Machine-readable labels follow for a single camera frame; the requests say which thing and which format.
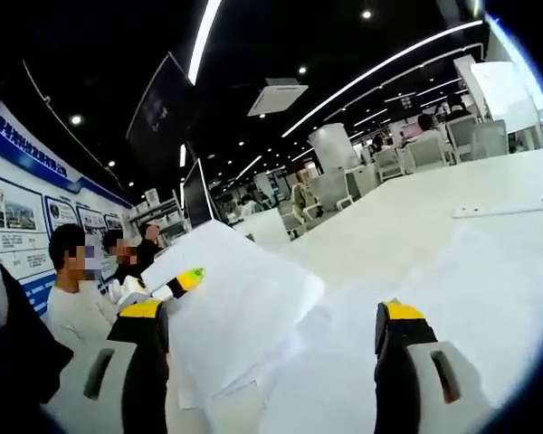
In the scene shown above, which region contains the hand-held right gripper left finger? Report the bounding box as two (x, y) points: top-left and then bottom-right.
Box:
(40, 298), (171, 434)

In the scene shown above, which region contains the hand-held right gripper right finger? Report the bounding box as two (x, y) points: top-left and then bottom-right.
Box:
(373, 298), (497, 434)

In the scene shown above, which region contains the gathered bundle of printing papers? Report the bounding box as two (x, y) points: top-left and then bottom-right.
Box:
(140, 221), (334, 409)

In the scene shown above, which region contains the white cloth sheet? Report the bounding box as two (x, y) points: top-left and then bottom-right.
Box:
(271, 223), (543, 422)

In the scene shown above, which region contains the white storage shelf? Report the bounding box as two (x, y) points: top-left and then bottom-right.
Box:
(132, 186), (192, 246)

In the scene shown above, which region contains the black computer monitor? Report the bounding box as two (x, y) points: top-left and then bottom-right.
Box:
(180, 157), (221, 232)

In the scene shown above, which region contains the white side desk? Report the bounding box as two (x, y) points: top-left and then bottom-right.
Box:
(232, 207), (292, 248)

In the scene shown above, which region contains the person's dark jacket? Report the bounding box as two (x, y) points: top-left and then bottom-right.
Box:
(0, 252), (74, 409)

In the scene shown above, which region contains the office chair with beige jacket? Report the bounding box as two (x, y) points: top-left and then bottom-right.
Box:
(291, 180), (329, 223)

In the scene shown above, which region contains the dark hanging ceiling screen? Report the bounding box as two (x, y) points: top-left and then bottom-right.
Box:
(125, 51), (201, 175)

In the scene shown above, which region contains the white table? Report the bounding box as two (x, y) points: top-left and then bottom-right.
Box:
(40, 146), (543, 434)

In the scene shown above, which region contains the white square pillar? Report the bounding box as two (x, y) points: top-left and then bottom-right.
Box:
(308, 122), (361, 175)

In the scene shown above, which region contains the white ceiling air vent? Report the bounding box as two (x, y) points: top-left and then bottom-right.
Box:
(246, 77), (310, 118)

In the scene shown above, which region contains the white office chair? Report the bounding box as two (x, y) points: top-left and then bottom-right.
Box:
(406, 135), (452, 175)
(372, 146), (406, 184)
(472, 118), (510, 162)

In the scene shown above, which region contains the white ceiling light strip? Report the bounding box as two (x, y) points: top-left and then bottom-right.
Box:
(281, 19), (486, 138)
(186, 0), (224, 86)

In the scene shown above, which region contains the white whiteboard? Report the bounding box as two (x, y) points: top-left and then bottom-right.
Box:
(470, 60), (540, 121)

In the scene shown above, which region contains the blue white wall poster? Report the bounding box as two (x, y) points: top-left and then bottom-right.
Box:
(0, 99), (137, 318)

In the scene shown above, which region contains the grey table cable flap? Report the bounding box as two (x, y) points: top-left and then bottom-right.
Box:
(451, 196), (543, 220)

